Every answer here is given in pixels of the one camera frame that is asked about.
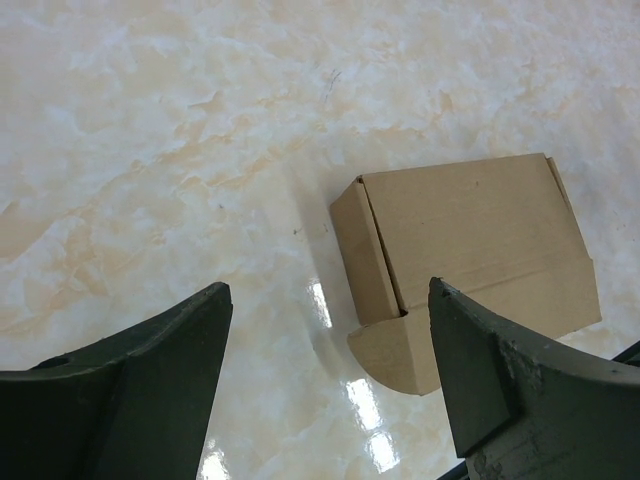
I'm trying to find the brown cardboard box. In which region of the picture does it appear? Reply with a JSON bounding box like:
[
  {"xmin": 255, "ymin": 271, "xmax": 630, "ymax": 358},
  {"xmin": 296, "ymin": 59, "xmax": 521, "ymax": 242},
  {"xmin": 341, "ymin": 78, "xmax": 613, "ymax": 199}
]
[{"xmin": 330, "ymin": 153, "xmax": 601, "ymax": 395}]

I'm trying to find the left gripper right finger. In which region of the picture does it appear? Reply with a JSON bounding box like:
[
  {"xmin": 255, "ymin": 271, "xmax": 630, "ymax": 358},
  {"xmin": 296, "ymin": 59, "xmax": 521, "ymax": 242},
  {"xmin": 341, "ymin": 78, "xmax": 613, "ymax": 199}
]
[{"xmin": 428, "ymin": 277, "xmax": 639, "ymax": 479}]

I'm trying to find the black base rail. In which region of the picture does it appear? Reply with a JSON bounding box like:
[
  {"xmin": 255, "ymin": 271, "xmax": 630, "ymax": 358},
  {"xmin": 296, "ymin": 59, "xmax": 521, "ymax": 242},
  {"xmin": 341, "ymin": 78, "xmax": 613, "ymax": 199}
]
[{"xmin": 437, "ymin": 341, "xmax": 640, "ymax": 480}]

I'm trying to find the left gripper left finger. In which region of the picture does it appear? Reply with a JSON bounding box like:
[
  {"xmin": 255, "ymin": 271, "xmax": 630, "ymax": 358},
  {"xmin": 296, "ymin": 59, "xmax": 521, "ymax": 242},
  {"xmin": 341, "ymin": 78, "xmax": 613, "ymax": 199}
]
[{"xmin": 1, "ymin": 282, "xmax": 233, "ymax": 479}]

